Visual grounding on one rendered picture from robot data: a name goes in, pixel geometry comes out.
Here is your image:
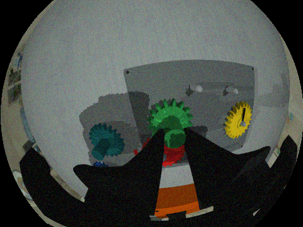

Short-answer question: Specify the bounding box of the red gear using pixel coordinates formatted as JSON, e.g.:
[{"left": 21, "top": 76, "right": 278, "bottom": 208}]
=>
[{"left": 141, "top": 138, "right": 185, "bottom": 167}]

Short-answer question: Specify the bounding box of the teal gear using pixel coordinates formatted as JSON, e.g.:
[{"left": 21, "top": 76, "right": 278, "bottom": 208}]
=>
[{"left": 89, "top": 123, "right": 126, "bottom": 160}]

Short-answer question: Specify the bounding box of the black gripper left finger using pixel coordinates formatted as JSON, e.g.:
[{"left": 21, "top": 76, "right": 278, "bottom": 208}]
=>
[{"left": 73, "top": 129, "right": 164, "bottom": 216}]

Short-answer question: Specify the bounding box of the blue gear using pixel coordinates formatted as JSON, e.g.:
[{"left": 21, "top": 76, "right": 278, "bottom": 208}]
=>
[{"left": 93, "top": 161, "right": 109, "bottom": 167}]

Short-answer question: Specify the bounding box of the yellow gear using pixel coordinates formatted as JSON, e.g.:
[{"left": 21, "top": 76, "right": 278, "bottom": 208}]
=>
[{"left": 225, "top": 101, "right": 252, "bottom": 139}]

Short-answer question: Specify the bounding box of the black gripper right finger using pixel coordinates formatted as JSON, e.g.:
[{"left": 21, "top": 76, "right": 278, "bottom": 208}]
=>
[{"left": 184, "top": 128, "right": 271, "bottom": 210}]

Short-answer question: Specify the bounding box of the green gear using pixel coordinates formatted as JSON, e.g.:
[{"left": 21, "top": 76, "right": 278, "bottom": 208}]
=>
[{"left": 147, "top": 98, "right": 194, "bottom": 149}]

